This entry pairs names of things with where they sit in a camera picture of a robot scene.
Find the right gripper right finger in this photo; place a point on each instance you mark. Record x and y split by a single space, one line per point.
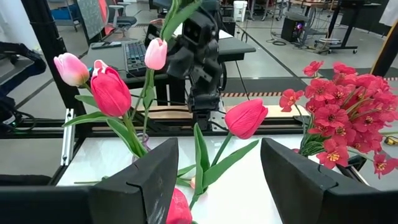
326 205

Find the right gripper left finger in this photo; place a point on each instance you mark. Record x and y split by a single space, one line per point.
109 205

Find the pink artificial tulip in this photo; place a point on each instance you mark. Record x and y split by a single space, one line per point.
155 53
71 69

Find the red artificial tulip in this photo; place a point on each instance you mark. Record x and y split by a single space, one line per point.
245 118
110 93

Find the red small-blossom flower bunch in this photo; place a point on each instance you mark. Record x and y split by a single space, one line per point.
382 163
329 118
367 84

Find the tulip stems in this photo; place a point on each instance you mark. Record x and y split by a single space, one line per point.
180 208

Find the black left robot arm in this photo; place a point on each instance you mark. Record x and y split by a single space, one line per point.
205 109

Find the red glass vase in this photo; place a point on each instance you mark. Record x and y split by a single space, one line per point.
296 151

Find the purple glass vase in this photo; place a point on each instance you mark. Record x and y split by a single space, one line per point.
138 137

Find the grey computer desk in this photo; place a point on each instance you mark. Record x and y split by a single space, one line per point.
224 46

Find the black mat striped edge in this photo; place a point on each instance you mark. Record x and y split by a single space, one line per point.
264 85

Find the backlit black keyboard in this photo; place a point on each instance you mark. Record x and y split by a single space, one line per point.
135 59

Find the white waste bin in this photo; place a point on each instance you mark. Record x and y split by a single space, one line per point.
240 11

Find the grey office chair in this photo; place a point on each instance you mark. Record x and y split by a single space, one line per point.
124 21

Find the black computer tower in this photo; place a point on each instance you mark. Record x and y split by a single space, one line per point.
292 31

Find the flat grey remote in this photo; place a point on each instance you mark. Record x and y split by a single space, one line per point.
105 45

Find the grey patterned panel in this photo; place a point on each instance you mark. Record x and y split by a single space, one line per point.
90 18

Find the blue crate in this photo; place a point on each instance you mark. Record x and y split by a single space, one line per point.
62 14

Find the black standing desk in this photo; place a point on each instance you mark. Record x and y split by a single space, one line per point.
349 28

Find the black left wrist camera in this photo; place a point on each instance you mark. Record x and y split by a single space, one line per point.
197 29

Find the silver aluminium bracket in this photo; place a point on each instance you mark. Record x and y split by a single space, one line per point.
67 137

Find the yellow black post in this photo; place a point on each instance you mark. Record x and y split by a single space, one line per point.
385 53

